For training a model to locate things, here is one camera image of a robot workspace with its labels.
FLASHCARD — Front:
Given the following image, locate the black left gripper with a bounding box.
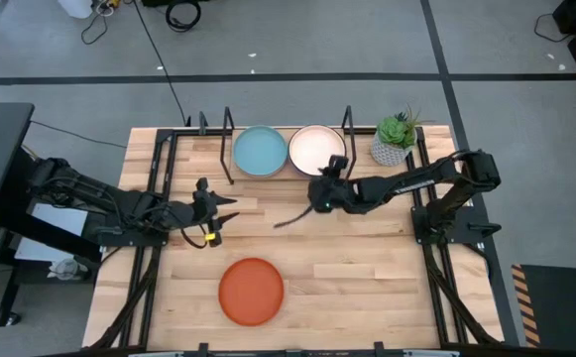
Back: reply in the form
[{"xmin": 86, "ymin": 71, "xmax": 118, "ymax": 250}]
[{"xmin": 182, "ymin": 188, "xmax": 241, "ymax": 227}]

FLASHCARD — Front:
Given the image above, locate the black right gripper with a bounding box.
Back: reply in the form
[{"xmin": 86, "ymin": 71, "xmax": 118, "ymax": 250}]
[{"xmin": 273, "ymin": 176, "xmax": 363, "ymax": 229}]

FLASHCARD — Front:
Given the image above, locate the pale mint plate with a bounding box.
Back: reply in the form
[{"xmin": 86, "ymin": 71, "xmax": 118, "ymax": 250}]
[{"xmin": 231, "ymin": 124, "xmax": 289, "ymax": 179}]

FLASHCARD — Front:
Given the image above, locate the peach plate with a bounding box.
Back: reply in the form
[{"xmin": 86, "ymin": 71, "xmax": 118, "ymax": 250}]
[{"xmin": 288, "ymin": 123, "xmax": 347, "ymax": 178}]

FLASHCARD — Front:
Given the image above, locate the orange plate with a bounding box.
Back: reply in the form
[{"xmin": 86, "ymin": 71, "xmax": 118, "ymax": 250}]
[{"xmin": 217, "ymin": 257, "xmax": 286, "ymax": 327}]

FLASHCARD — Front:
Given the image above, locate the white triangle-patterned plant pot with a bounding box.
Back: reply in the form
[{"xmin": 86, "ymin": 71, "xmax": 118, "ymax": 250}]
[{"xmin": 369, "ymin": 129, "xmax": 417, "ymax": 168}]

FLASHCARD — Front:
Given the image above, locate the green succulent plant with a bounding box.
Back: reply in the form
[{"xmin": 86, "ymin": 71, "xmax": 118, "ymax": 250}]
[{"xmin": 375, "ymin": 104, "xmax": 432, "ymax": 151}]

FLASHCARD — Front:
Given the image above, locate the white sheet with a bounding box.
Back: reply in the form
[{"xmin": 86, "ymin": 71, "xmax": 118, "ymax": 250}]
[
  {"xmin": 13, "ymin": 236, "xmax": 78, "ymax": 263},
  {"xmin": 27, "ymin": 201, "xmax": 90, "ymax": 237}
]

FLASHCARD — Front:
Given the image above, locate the clear plastic bag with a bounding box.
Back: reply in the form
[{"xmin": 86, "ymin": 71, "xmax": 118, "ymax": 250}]
[{"xmin": 47, "ymin": 257, "xmax": 90, "ymax": 282}]

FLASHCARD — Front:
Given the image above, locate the black hazard-striped mat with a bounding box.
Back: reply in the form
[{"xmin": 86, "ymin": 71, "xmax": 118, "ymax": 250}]
[{"xmin": 510, "ymin": 264, "xmax": 576, "ymax": 348}]

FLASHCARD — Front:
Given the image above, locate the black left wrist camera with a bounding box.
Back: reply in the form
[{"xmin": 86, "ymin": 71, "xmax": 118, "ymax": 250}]
[{"xmin": 202, "ymin": 220, "xmax": 224, "ymax": 248}]

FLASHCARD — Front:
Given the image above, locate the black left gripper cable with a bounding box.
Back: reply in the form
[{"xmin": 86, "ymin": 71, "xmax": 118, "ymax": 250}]
[{"xmin": 180, "ymin": 225, "xmax": 209, "ymax": 249}]

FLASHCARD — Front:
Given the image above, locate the black metal shelf frame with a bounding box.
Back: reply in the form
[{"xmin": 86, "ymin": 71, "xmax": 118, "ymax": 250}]
[{"xmin": 220, "ymin": 104, "xmax": 357, "ymax": 185}]

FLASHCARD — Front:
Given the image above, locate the black table rig frame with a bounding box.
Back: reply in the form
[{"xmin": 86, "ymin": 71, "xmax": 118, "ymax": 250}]
[{"xmin": 88, "ymin": 111, "xmax": 505, "ymax": 357}]

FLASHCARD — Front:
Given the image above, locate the black floor cable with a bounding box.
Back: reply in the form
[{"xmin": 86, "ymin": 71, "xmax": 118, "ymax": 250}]
[{"xmin": 131, "ymin": 0, "xmax": 192, "ymax": 128}]

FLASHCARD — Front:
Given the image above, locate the coiled black cable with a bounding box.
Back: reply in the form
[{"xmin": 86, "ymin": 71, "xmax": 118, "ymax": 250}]
[{"xmin": 165, "ymin": 0, "xmax": 203, "ymax": 34}]

